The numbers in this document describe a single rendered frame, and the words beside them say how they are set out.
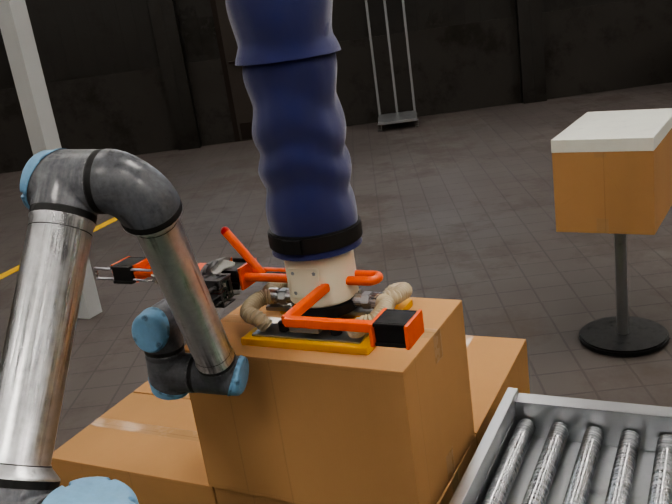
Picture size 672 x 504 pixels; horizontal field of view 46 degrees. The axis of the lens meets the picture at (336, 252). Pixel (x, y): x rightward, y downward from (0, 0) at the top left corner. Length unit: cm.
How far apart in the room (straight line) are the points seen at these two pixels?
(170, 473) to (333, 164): 100
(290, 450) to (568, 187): 193
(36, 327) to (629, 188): 254
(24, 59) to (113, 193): 356
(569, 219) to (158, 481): 204
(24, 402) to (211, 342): 45
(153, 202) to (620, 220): 238
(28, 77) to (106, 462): 296
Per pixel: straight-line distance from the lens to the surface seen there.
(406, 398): 174
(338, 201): 181
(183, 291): 158
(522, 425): 226
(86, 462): 248
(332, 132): 178
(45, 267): 144
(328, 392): 183
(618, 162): 340
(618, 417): 224
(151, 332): 180
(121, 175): 143
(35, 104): 496
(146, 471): 235
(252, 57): 175
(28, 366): 141
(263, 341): 192
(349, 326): 163
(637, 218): 345
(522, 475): 217
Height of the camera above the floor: 172
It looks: 18 degrees down
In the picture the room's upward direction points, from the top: 8 degrees counter-clockwise
